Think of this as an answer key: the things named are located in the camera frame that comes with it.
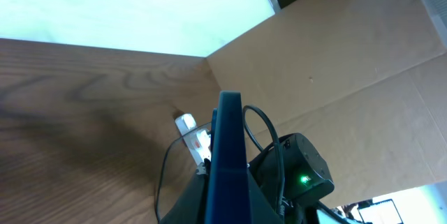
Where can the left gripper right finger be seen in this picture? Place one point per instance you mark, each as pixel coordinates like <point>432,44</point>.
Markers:
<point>261,211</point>

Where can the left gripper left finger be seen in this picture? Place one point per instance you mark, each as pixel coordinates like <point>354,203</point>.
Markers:
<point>190,206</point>

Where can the blue Galaxy smartphone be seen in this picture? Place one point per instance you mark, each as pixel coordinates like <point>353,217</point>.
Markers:
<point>228,200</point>

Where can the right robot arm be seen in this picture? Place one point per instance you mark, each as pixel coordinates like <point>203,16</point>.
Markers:
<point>307,178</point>

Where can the white charger adapter plug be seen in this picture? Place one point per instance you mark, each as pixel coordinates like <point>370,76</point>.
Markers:
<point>201,141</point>

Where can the white power strip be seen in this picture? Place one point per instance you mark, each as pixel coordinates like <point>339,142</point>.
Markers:
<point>187,126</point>

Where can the brown cardboard panel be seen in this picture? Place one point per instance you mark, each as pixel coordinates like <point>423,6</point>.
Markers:
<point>363,80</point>

